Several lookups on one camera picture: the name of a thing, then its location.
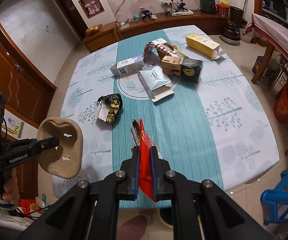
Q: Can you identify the red snack wrapper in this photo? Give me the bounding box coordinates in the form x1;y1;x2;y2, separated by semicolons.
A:
131;119;157;202

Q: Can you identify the round trash bin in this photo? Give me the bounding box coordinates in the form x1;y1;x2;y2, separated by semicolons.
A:
158;207;173;229

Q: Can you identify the brown wooden door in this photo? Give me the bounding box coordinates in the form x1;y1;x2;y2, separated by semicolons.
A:
0;23;57;128

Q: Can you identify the black gold crumpled wrapper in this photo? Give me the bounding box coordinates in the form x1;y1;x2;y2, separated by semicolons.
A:
95;93;123;125

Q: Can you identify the teal white tablecloth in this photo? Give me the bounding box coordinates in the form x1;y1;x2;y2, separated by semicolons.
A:
52;25;279;197

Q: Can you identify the grey foil pouch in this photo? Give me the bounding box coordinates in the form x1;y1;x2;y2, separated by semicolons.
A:
139;64;172;94

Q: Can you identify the white purple small box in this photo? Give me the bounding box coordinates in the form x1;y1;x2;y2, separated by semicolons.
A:
110;55;144;76

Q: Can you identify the brown green carton box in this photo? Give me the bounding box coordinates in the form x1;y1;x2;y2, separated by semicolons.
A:
161;56;203;83

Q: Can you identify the wooden tv cabinet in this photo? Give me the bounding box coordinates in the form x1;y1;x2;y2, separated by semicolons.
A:
82;11;229;53

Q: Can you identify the blue plastic stool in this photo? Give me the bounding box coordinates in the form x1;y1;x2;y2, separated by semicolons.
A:
260;170;288;226

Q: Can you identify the red white crumpled package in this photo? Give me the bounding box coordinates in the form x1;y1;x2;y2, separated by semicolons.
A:
142;38;179;59

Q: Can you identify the yellow long box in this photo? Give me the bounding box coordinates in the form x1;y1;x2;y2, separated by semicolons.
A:
186;34;223;60

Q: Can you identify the black stacked pot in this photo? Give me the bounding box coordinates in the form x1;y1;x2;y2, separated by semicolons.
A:
220;21;241;45

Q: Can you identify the side table with cloth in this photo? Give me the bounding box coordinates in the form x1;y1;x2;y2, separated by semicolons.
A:
243;12;288;85

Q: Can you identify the children's wall poster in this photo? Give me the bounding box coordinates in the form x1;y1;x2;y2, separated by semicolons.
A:
2;110;25;139

